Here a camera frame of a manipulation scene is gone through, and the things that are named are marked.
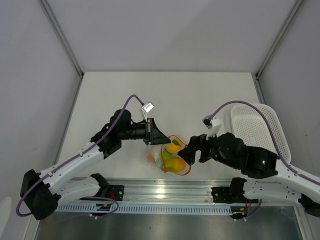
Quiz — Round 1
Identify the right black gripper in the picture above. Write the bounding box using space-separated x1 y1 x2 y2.
177 128 239 170

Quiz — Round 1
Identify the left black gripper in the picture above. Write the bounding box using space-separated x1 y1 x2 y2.
119 118 171 146

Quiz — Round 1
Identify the orange fruit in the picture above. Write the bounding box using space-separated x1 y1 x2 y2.
165 138 184 154

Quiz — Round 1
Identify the yellow green mango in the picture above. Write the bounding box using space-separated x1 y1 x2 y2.
164 157 187 173

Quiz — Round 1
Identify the green apple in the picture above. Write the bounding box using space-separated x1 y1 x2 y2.
161 149 173 161

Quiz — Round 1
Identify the clear zip top bag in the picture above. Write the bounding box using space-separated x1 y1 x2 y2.
146 135 192 176

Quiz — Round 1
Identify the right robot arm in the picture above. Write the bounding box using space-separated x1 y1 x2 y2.
177 132 320 217

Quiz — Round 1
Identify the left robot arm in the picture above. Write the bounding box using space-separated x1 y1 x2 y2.
19 109 171 220

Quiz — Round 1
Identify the white perforated plastic basket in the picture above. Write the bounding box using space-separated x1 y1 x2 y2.
230 104 291 164

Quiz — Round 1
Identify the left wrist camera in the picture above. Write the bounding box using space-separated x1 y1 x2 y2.
140 101 155 121

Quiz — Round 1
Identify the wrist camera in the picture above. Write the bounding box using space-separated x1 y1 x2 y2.
140 101 155 121
202 115 222 138

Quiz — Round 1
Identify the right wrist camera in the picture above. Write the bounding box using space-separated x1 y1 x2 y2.
202 115 222 138

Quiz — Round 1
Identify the aluminium mounting rail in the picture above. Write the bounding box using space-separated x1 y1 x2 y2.
57 177 306 206

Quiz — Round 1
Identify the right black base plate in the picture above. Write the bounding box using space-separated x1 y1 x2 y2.
211 186 259 204

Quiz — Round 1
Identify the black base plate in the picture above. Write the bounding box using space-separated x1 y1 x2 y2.
211 186 259 204
107 185 125 202

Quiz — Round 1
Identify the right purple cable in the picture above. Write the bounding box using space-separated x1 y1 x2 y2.
206 100 320 221

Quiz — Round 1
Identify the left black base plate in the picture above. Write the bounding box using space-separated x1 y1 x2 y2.
107 185 125 202

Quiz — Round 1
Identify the white slotted cable duct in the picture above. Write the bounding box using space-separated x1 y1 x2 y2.
55 202 233 216

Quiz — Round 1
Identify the left corner frame post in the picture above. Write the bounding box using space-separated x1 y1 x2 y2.
38 0 84 76

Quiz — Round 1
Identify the corner frame post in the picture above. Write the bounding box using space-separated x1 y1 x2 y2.
38 0 84 76
254 0 308 77

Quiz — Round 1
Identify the right corner frame post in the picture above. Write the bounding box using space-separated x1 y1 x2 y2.
254 0 308 77

